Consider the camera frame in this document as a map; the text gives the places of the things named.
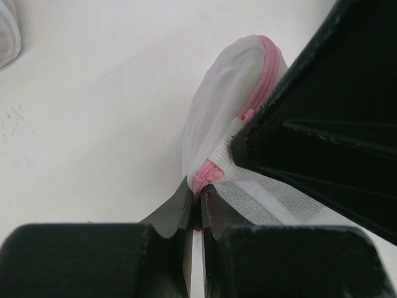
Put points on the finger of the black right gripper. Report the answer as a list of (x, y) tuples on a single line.
[(329, 127)]

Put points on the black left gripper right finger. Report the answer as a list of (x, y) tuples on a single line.
[(241, 259)]

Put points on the white mesh laundry bag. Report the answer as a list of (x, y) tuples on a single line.
[(11, 42), (232, 90)]

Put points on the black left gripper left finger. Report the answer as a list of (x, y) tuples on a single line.
[(151, 258)]

